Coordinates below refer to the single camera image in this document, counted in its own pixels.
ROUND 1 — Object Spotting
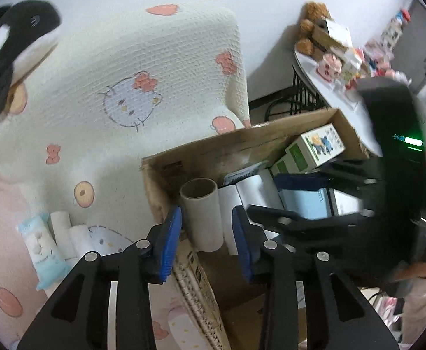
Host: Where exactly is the cardboard box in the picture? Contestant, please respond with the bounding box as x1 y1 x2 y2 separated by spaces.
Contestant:
141 107 383 350

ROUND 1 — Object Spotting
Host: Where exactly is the light blue tissue pack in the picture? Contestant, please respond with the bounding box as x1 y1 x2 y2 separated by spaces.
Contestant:
17 214 69 292

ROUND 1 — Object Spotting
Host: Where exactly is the light blue case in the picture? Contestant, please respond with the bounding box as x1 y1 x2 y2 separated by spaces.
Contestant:
280 186 332 221

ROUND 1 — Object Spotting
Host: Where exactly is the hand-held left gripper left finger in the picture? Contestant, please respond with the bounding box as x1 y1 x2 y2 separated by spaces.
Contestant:
16 207 182 350

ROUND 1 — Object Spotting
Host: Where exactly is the grey door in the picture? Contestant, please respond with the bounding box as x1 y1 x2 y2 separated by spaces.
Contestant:
399 0 426 95

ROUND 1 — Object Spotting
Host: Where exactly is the white blue printed packet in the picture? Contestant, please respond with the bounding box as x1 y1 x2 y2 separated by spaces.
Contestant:
223 161 270 186

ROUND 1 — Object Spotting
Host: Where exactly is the grey cardboard core tube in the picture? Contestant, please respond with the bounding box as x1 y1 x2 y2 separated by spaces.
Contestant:
179 178 225 253

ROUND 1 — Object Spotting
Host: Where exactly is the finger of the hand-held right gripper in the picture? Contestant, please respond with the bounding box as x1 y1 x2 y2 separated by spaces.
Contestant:
275 158 379 197
247 205 377 270

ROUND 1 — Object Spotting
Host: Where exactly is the grey white paper roll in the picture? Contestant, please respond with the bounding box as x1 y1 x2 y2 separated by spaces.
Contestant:
236 174 284 212

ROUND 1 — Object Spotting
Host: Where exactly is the brown box with white card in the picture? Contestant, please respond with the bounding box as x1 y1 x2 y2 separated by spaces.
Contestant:
311 18 354 53

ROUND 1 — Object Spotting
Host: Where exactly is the green white printed carton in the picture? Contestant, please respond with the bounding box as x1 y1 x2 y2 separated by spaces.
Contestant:
285 123 346 173

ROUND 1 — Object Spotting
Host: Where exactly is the red white toy figure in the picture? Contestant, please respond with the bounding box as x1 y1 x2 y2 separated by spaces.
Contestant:
371 58 396 77

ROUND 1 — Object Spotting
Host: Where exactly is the person's right forearm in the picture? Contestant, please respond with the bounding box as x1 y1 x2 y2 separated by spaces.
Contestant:
391 259 426 343

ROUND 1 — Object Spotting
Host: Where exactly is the black white orca plush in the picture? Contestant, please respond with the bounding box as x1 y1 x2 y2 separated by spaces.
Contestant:
0 0 61 117

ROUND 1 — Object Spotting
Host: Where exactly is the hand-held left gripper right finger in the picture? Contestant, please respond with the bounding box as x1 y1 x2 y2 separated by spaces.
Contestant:
232 205 399 350

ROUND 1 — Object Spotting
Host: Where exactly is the white orange small carton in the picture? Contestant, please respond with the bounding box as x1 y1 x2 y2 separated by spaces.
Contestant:
340 49 363 84

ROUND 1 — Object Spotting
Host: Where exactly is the white round side table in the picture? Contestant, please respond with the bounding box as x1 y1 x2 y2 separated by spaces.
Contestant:
267 49 374 125

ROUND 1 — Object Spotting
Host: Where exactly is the white small shelf rack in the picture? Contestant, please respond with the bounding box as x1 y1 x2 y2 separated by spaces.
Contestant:
381 9 412 50

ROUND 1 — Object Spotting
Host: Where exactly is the brown teddy bear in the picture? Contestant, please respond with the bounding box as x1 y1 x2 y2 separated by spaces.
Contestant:
295 2 335 57

